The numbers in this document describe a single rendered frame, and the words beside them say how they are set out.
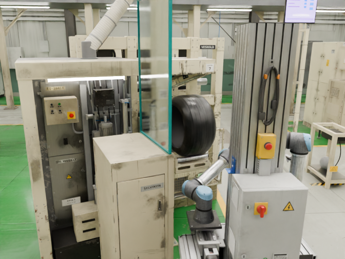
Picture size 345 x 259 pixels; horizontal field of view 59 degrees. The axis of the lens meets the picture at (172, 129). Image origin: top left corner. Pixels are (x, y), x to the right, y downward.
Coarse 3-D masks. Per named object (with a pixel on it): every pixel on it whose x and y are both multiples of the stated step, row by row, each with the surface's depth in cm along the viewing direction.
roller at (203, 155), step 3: (207, 153) 290; (186, 156) 281; (189, 156) 282; (192, 156) 282; (195, 156) 283; (198, 156) 284; (201, 156) 285; (204, 156) 287; (207, 156) 288; (180, 159) 277; (183, 159) 278; (186, 159) 279; (189, 159) 280; (192, 159) 282; (195, 159) 284
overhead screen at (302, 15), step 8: (288, 0) 558; (296, 0) 559; (304, 0) 560; (312, 0) 561; (288, 8) 562; (296, 8) 563; (304, 8) 564; (312, 8) 565; (288, 16) 566; (296, 16) 567; (304, 16) 568; (312, 16) 569
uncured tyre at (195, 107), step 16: (176, 96) 284; (192, 96) 278; (176, 112) 310; (192, 112) 262; (208, 112) 268; (176, 128) 314; (192, 128) 260; (208, 128) 266; (176, 144) 306; (192, 144) 265; (208, 144) 273
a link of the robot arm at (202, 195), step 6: (198, 186) 216; (204, 186) 216; (192, 192) 216; (198, 192) 209; (204, 192) 209; (210, 192) 210; (192, 198) 216; (198, 198) 210; (204, 198) 208; (210, 198) 210; (198, 204) 211; (204, 204) 209; (210, 204) 211
